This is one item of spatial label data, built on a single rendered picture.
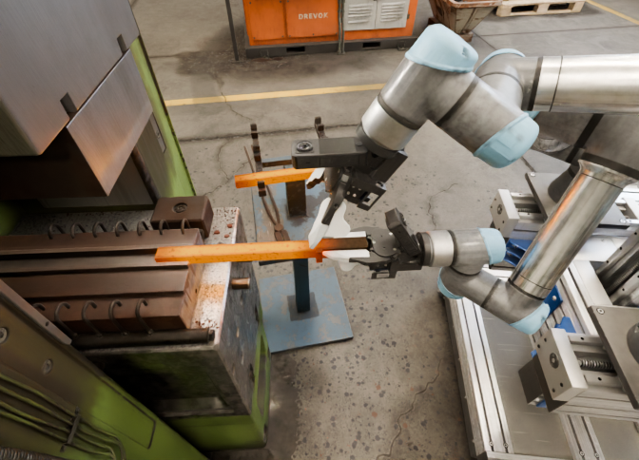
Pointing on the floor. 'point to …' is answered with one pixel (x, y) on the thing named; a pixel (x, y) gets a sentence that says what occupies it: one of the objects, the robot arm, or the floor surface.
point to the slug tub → (458, 5)
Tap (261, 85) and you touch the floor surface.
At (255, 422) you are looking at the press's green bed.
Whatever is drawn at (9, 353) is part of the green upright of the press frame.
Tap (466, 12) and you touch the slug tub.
